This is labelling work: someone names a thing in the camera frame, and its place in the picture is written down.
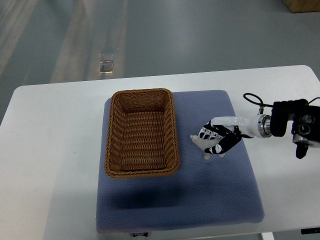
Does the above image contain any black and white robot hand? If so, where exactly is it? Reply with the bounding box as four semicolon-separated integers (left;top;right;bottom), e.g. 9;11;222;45
198;114;263;155

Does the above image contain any white bear figurine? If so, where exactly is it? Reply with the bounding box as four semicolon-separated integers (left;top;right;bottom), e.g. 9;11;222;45
189;135;226;161

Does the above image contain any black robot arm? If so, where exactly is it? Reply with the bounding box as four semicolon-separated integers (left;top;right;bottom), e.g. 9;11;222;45
257;99;320;159

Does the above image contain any brown wicker basket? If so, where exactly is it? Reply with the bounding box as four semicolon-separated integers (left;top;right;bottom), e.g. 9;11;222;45
104;88;180;179

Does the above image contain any blue quilted mat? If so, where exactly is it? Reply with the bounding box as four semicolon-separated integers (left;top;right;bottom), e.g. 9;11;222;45
96;90;265;234

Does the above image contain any white table leg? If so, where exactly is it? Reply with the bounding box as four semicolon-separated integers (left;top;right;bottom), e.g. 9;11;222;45
260;232;275;240

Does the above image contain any black label tag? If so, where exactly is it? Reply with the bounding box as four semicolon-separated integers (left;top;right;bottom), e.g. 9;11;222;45
132;232;149;238

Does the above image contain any wooden box corner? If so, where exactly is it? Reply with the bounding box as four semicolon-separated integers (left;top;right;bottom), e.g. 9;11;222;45
282;0;320;13

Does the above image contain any metal floor plate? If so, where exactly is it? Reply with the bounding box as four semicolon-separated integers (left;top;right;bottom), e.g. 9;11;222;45
99;53;114;74

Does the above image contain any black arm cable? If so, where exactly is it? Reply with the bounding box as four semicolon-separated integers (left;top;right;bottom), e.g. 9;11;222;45
243;92;274;113

